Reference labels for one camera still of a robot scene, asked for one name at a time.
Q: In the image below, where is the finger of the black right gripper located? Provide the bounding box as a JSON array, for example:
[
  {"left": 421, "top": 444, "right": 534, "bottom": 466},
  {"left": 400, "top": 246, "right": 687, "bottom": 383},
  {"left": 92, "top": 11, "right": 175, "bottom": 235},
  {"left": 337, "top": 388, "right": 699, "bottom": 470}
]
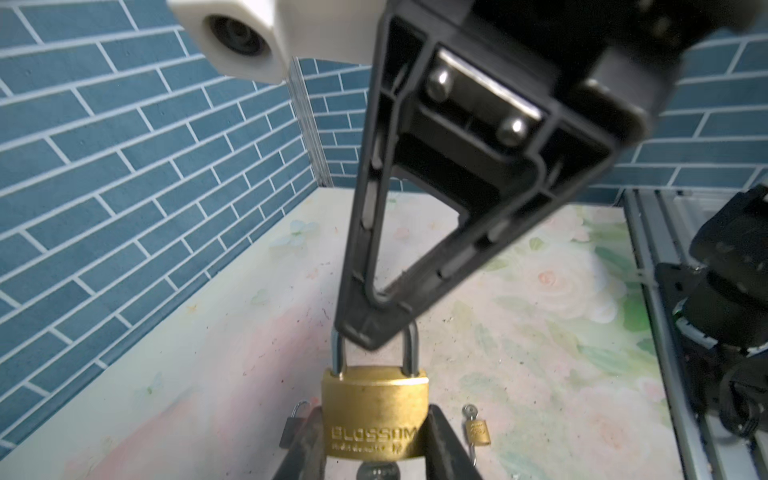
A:
[{"left": 335, "top": 17, "right": 650, "bottom": 350}]

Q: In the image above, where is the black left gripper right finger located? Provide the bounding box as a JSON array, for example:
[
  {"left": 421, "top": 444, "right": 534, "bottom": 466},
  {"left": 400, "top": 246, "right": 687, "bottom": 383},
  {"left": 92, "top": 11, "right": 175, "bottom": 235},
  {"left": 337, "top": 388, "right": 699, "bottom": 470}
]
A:
[{"left": 423, "top": 404, "right": 482, "bottom": 480}]

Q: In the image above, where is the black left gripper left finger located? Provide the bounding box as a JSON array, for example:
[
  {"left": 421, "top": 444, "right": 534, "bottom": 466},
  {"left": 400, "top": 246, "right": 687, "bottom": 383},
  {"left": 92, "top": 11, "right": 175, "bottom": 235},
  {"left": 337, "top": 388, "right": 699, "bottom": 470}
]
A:
[{"left": 272, "top": 406, "right": 327, "bottom": 480}]

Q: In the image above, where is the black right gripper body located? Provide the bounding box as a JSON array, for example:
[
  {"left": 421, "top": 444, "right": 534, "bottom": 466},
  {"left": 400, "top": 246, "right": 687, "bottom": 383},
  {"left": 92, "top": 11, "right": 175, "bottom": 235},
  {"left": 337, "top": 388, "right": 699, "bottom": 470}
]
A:
[{"left": 383, "top": 1, "right": 765, "bottom": 129}]

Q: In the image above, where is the brass padlock with key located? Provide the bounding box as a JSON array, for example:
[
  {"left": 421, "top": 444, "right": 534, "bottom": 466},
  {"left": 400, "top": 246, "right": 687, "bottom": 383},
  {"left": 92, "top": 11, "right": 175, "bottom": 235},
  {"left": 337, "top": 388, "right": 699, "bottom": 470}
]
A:
[{"left": 321, "top": 323, "right": 429, "bottom": 462}]

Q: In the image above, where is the black padlock with key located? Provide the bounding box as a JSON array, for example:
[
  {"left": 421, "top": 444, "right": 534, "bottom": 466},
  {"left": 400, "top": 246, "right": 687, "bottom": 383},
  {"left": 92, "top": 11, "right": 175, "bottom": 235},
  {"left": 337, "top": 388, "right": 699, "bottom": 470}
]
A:
[{"left": 278, "top": 399, "right": 311, "bottom": 450}]

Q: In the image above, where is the small brass padlock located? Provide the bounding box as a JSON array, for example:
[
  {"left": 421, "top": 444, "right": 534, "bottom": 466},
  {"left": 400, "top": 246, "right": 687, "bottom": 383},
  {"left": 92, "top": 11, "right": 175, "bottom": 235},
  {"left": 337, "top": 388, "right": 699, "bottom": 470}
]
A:
[{"left": 462, "top": 404, "right": 492, "bottom": 466}]

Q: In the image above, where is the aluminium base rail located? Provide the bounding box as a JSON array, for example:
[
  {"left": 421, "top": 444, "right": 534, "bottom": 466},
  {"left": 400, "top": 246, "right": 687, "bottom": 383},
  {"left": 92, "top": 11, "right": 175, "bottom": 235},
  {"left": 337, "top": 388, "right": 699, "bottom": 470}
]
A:
[{"left": 623, "top": 184, "right": 767, "bottom": 479}]

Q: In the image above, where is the aluminium left corner post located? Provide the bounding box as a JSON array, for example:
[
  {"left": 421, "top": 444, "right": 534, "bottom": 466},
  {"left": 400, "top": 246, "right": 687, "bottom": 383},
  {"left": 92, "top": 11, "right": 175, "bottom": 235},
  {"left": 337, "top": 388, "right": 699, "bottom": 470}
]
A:
[{"left": 287, "top": 57, "right": 334, "bottom": 188}]

